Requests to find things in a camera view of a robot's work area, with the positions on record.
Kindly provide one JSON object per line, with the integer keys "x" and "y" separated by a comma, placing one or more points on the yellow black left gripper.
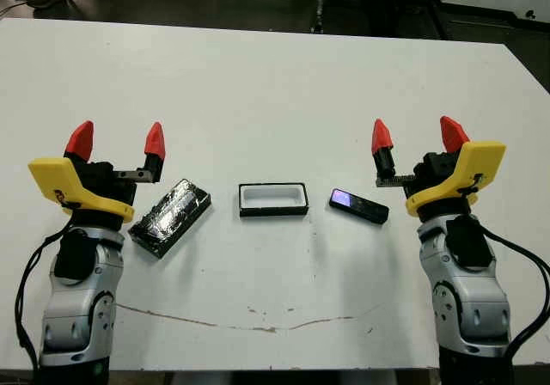
{"x": 56, "y": 174}

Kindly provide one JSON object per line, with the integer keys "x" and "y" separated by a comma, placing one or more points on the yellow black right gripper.
{"x": 481, "y": 157}

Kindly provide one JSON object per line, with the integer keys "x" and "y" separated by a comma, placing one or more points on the black taped box lid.
{"x": 172, "y": 217}

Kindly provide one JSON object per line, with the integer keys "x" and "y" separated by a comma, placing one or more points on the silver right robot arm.
{"x": 472, "y": 299}

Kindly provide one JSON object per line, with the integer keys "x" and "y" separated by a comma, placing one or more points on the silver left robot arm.
{"x": 77, "y": 316}

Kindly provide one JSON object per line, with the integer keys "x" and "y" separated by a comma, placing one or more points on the black box base white liner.
{"x": 273, "y": 212}

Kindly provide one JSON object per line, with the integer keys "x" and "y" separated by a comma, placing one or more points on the metal stand post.
{"x": 318, "y": 15}

